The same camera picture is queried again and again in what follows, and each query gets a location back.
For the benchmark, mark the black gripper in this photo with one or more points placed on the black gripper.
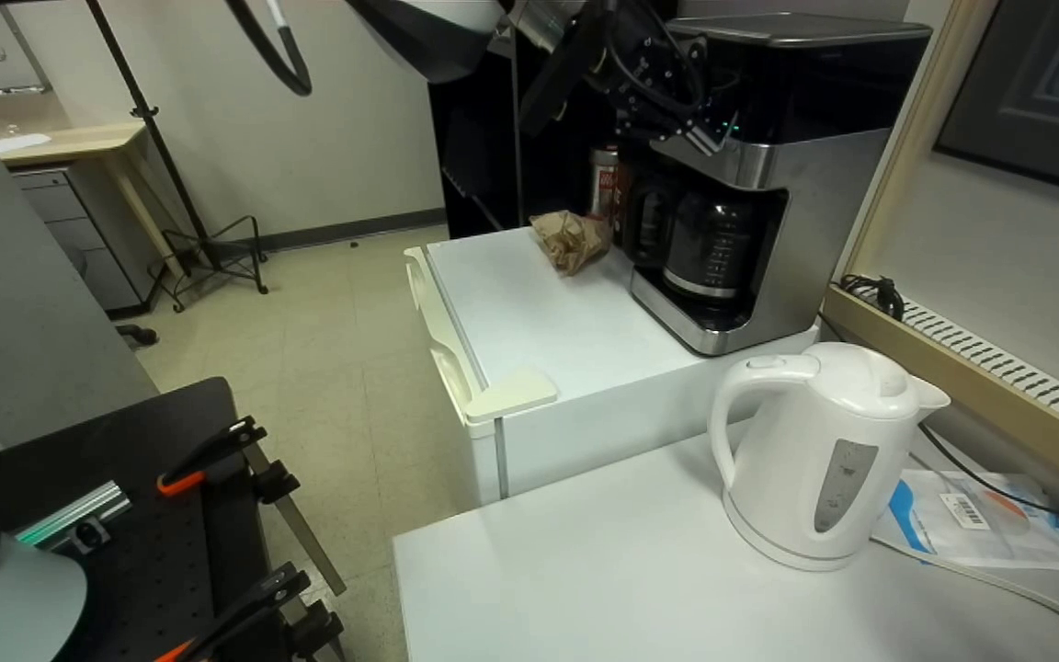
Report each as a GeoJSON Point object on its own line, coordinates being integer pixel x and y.
{"type": "Point", "coordinates": [658, 92]}

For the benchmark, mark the wooden side desk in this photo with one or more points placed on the wooden side desk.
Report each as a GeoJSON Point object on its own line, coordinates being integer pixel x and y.
{"type": "Point", "coordinates": [96, 147]}

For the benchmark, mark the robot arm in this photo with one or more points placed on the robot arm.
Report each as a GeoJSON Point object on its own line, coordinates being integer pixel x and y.
{"type": "Point", "coordinates": [448, 40]}

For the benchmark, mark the white electric kettle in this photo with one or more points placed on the white electric kettle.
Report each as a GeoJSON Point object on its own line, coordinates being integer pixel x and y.
{"type": "Point", "coordinates": [809, 446]}

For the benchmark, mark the grey filing cabinet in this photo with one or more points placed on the grey filing cabinet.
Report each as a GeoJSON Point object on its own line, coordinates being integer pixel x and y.
{"type": "Point", "coordinates": [96, 232]}

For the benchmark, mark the black orange clamp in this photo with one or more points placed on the black orange clamp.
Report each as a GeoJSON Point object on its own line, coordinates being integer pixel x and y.
{"type": "Point", "coordinates": [280, 586]}
{"type": "Point", "coordinates": [225, 455]}

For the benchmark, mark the blue white paper packet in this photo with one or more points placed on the blue white paper packet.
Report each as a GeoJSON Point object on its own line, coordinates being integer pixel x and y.
{"type": "Point", "coordinates": [959, 520]}

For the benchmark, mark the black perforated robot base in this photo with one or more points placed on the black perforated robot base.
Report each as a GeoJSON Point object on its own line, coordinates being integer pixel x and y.
{"type": "Point", "coordinates": [166, 569]}

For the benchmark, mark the black silver coffee maker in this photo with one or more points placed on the black silver coffee maker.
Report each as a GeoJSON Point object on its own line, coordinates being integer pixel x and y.
{"type": "Point", "coordinates": [808, 105]}

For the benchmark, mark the white mini fridge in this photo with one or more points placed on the white mini fridge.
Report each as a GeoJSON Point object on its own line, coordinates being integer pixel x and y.
{"type": "Point", "coordinates": [546, 374]}

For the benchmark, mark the black camera tripod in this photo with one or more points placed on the black camera tripod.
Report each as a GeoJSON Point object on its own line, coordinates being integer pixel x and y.
{"type": "Point", "coordinates": [212, 267]}

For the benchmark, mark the brown coffee canister black lid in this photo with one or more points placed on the brown coffee canister black lid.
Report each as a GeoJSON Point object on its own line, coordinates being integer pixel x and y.
{"type": "Point", "coordinates": [609, 184]}

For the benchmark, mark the glass coffee carafe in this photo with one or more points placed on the glass coffee carafe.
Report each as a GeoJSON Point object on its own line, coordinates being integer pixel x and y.
{"type": "Point", "coordinates": [710, 244]}

